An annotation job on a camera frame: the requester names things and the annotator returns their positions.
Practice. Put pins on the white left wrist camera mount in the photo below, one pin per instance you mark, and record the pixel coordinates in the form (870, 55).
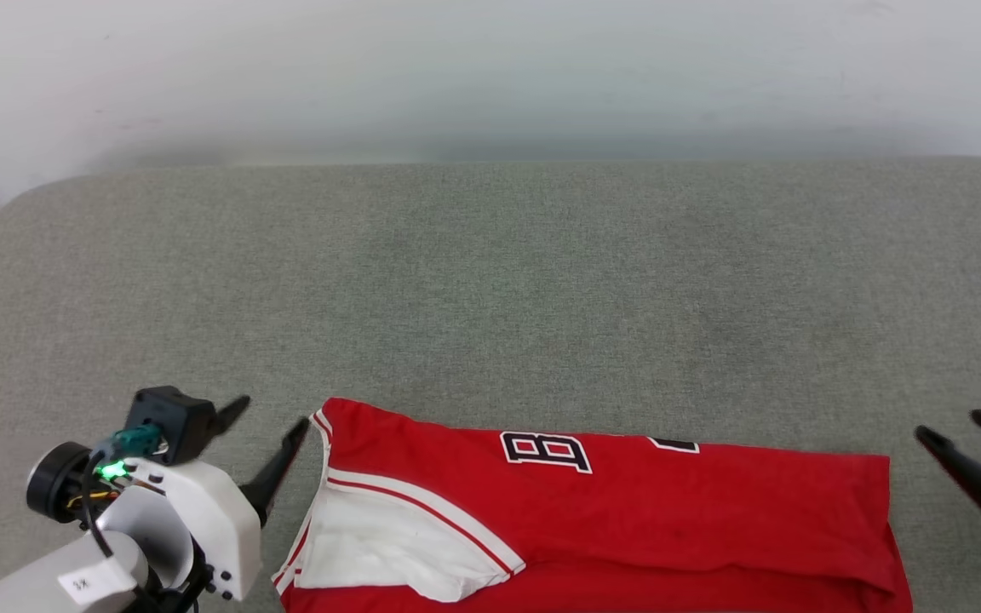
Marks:
(209, 511)

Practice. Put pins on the red and white jersey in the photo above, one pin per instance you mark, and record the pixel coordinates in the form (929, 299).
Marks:
(669, 528)

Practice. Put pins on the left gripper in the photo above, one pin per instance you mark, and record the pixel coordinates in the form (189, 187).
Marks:
(52, 481)

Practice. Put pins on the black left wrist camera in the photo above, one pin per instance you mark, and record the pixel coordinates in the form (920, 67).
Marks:
(171, 417)

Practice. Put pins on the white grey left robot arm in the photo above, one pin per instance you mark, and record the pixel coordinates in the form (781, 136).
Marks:
(14, 589)

